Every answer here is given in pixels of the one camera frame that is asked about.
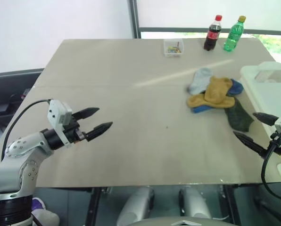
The cola bottle red cap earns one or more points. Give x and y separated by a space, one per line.
211 35

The light blue sock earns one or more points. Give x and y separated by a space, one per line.
199 81

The colourful small pieces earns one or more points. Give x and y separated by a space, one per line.
174 49

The black table leg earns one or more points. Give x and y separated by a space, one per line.
95 204
231 207

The dark green sock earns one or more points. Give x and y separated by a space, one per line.
239 116

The dark grey chair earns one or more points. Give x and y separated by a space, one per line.
8 82

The green bottle yellow cap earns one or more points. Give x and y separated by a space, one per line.
233 35

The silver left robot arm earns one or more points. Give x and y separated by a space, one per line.
15 162

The silver rounded leg shell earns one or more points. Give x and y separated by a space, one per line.
194 202
137 204

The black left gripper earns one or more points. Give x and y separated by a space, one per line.
72 135

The grey rounded body cover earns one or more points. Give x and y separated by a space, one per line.
180 222

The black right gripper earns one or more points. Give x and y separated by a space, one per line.
280 141

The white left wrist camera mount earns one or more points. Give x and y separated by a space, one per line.
56 110

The white plastic bin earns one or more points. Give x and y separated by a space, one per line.
249 74

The small clear plastic box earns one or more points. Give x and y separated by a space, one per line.
166 50

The purple white soft object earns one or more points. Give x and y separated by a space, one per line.
45 214

